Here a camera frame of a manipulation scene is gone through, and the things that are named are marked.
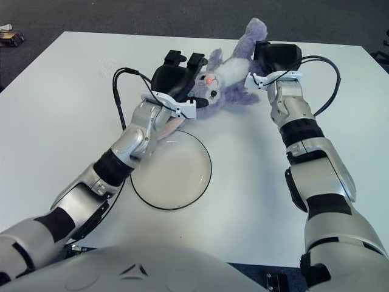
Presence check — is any purple plush bunny doll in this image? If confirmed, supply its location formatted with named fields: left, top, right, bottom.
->
left=156, top=17, right=260, bottom=142

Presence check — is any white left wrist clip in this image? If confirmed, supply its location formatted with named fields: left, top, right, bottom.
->
left=141, top=91, right=198, bottom=119

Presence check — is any metal table clamp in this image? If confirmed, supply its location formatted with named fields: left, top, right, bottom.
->
left=264, top=272, right=289, bottom=292
left=65, top=245, right=89, bottom=259

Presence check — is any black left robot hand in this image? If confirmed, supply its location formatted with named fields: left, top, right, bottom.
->
left=151, top=49, right=209, bottom=109

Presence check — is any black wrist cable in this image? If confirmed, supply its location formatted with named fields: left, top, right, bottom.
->
left=299, top=55, right=341, bottom=118
left=66, top=66, right=153, bottom=244

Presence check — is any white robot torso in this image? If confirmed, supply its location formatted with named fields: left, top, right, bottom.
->
left=0, top=243, right=265, bottom=292

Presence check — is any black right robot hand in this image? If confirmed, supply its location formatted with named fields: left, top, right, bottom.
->
left=253, top=41, right=303, bottom=74

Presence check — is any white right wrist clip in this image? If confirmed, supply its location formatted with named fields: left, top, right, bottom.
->
left=244, top=70, right=304, bottom=91

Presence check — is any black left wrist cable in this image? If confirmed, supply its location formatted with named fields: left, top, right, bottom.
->
left=66, top=66, right=153, bottom=244

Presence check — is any white plate with black rim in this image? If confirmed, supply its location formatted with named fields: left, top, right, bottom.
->
left=129, top=130, right=213, bottom=210

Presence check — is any brown box on floor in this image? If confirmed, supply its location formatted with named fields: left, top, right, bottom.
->
left=0, top=23, right=26, bottom=47

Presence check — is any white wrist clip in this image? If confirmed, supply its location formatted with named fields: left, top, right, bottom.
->
left=141, top=91, right=198, bottom=119
left=244, top=70, right=304, bottom=91

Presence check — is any black office chair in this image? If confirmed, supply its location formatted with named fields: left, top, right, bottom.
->
left=369, top=29, right=389, bottom=74

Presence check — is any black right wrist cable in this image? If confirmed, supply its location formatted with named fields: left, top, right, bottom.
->
left=299, top=55, right=341, bottom=118

